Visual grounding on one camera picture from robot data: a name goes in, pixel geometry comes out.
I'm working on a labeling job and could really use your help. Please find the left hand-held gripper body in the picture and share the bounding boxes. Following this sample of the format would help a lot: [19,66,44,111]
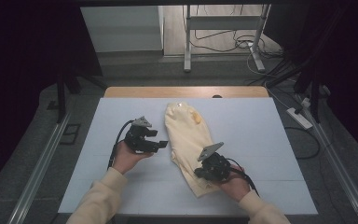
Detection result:
[124,116,153,154]

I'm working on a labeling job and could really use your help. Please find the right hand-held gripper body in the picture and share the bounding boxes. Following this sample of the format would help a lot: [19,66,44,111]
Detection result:
[197,142,232,183]

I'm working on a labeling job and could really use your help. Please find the cream baby pants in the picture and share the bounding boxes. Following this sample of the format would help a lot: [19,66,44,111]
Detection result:
[163,101,227,199]

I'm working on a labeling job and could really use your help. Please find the person's left hand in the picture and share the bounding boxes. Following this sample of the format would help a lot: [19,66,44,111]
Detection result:
[111,140,154,175]

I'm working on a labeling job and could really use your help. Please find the person's right hand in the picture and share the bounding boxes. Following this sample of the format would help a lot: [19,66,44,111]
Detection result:
[217,164,252,203]

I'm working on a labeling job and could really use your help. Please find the pale blue table mat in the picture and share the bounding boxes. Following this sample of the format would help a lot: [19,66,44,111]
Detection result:
[58,97,319,217]

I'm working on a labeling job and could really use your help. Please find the black metal stand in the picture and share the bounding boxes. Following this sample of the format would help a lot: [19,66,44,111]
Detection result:
[55,62,108,124]
[265,55,324,124]

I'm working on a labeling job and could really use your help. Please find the white power strip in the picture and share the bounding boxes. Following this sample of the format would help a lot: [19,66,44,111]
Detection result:
[285,106,314,131]

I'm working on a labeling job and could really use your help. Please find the white metal stand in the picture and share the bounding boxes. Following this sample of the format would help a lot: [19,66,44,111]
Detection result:
[183,4,271,73]

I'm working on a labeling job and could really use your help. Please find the black curtain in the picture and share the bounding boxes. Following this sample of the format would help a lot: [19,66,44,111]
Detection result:
[262,0,358,166]
[0,0,103,188]

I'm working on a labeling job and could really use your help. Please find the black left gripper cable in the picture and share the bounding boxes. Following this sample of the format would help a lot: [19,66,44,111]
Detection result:
[106,119,136,171]

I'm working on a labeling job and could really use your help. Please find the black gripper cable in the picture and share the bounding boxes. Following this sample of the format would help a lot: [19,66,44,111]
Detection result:
[106,119,136,171]
[227,158,260,197]

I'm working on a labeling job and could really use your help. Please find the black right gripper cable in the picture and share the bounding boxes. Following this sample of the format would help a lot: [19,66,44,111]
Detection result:
[227,158,260,197]

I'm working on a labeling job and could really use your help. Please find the aluminium rail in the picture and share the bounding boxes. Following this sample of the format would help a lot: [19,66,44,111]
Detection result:
[7,113,73,224]
[295,92,358,224]

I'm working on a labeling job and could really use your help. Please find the black looped floor cable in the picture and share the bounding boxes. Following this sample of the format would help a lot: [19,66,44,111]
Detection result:
[283,125,321,161]

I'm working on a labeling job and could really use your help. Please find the tangle of floor cables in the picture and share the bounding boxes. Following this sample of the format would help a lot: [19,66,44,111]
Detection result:
[186,4,285,60]

